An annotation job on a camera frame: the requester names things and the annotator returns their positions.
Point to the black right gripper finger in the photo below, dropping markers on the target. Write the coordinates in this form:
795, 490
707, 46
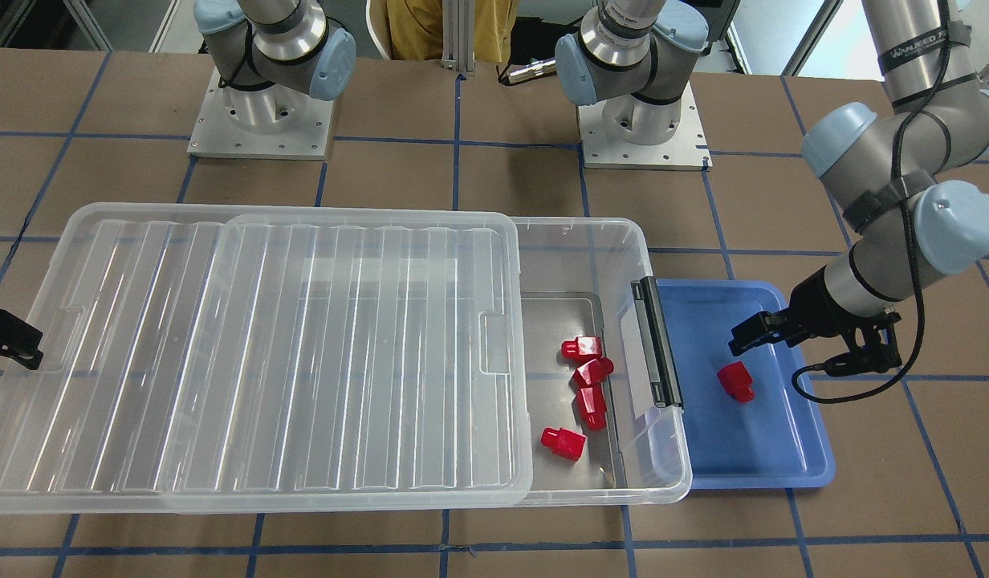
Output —
20, 341

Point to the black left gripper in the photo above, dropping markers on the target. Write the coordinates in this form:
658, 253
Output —
814, 306

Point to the red block from tray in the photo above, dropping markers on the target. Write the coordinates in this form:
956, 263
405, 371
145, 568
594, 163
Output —
737, 382

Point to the clear plastic box lid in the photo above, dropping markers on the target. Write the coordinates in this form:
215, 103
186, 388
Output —
230, 359

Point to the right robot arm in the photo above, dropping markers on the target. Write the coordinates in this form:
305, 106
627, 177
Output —
78, 127

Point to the black box latch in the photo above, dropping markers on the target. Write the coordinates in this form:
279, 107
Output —
655, 342

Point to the red block in box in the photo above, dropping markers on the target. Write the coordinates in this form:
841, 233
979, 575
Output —
564, 443
593, 373
582, 349
592, 407

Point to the red block upper in box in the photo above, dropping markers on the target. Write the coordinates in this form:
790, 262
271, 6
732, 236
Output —
582, 349

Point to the clear plastic storage box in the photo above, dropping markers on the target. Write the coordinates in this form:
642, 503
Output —
602, 389

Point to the red block front in box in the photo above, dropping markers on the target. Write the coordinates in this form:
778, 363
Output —
564, 443

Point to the blue plastic tray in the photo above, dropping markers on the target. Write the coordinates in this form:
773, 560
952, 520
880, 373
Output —
745, 426

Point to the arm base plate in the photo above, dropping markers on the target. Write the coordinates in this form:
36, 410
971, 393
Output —
624, 133
273, 124

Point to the aluminium frame post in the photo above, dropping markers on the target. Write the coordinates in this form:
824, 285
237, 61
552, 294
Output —
458, 33

